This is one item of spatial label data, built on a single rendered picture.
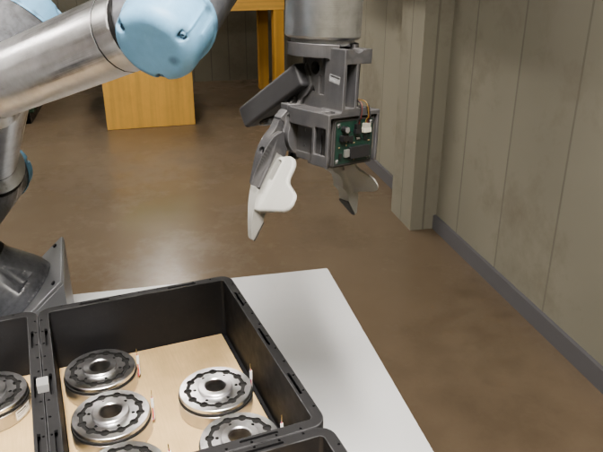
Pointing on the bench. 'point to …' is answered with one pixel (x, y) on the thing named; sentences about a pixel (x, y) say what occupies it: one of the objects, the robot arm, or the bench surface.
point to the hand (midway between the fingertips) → (301, 225)
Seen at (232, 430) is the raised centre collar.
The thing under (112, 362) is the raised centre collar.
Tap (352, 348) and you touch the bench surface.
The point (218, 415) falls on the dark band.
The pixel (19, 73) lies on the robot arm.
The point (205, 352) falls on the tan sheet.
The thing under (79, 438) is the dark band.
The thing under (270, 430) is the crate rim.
